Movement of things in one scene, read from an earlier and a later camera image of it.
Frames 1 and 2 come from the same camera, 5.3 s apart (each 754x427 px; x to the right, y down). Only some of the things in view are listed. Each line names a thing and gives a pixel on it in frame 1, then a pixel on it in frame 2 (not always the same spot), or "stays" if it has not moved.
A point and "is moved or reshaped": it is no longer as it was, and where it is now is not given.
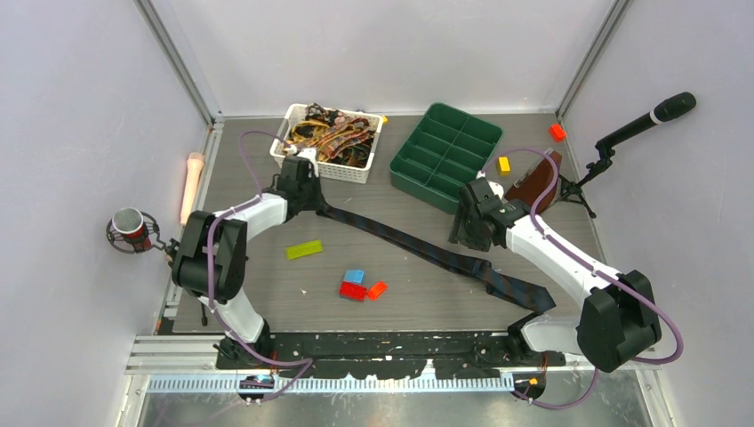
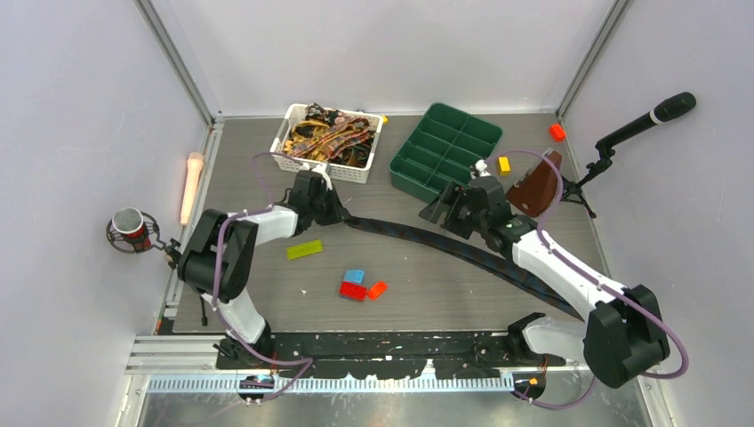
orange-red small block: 377,290 stays
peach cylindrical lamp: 194,165 stays
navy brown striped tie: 499,283 is moved or reshaped
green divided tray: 445,149 stays
